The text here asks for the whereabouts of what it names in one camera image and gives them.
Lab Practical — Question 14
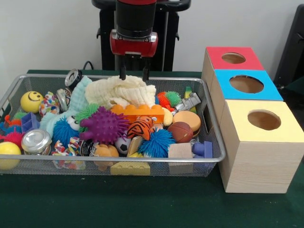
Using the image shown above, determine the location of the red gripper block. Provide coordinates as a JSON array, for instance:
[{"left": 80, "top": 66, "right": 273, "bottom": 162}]
[{"left": 110, "top": 29, "right": 159, "bottom": 82}]

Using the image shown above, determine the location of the cream knitted cloth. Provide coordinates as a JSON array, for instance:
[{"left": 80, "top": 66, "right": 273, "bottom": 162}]
[{"left": 85, "top": 75, "right": 157, "bottom": 110}]

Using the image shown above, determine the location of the light teal knitted cloth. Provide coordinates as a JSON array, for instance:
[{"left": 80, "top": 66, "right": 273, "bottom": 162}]
[{"left": 40, "top": 76, "right": 94, "bottom": 136}]

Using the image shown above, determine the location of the shallow clear mesh bin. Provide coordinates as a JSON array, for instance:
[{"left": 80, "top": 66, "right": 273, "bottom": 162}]
[{"left": 0, "top": 74, "right": 227, "bottom": 177}]

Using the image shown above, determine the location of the wooden box with three holes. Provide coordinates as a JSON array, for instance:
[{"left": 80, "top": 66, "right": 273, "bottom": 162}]
[{"left": 201, "top": 46, "right": 304, "bottom": 194}]

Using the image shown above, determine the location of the orange toy building block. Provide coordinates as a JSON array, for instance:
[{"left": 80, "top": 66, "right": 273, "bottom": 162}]
[{"left": 110, "top": 104, "right": 165, "bottom": 124}]

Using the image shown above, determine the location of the green spiky ball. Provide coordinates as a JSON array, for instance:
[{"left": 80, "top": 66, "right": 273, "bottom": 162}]
[{"left": 76, "top": 103, "right": 100, "bottom": 125}]

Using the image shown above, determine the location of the purple spiky ball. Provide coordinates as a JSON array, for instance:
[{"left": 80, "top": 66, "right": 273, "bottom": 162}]
[{"left": 80, "top": 106, "right": 130, "bottom": 143}]

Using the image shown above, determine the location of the toy hamburger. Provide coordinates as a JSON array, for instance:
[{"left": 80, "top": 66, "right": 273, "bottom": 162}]
[{"left": 172, "top": 111, "right": 202, "bottom": 137}]

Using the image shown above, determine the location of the blue spiky ball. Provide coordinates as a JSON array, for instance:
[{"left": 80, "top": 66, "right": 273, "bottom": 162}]
[{"left": 139, "top": 128, "right": 177, "bottom": 158}]

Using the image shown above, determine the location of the small brown basketball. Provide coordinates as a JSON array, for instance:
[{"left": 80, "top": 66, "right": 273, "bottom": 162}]
[{"left": 169, "top": 121, "right": 194, "bottom": 144}]

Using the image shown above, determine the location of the purple toy block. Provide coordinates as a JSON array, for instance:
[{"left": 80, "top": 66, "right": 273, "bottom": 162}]
[{"left": 192, "top": 141, "right": 213, "bottom": 159}]

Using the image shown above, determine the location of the yellow smiley face ball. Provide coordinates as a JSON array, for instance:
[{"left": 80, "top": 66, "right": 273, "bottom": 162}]
[{"left": 20, "top": 91, "right": 44, "bottom": 114}]

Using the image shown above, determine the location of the silver metal can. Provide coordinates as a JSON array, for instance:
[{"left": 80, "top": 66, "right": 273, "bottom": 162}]
[{"left": 21, "top": 129, "right": 52, "bottom": 155}]

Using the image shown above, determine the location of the dark green table cloth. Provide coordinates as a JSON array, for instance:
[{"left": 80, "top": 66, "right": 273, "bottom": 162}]
[{"left": 0, "top": 70, "right": 304, "bottom": 228}]

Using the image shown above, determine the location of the plain yellow ball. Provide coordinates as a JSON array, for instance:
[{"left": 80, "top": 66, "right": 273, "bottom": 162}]
[{"left": 0, "top": 142, "right": 21, "bottom": 171}]

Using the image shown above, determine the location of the black chair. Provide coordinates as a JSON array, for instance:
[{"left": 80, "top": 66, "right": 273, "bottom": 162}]
[{"left": 275, "top": 4, "right": 304, "bottom": 95}]

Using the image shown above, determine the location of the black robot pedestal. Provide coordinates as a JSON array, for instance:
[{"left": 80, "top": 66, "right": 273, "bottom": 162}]
[{"left": 92, "top": 0, "right": 191, "bottom": 72}]

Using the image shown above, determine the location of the black cable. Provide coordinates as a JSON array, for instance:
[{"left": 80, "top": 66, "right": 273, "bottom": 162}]
[{"left": 83, "top": 60, "right": 95, "bottom": 72}]

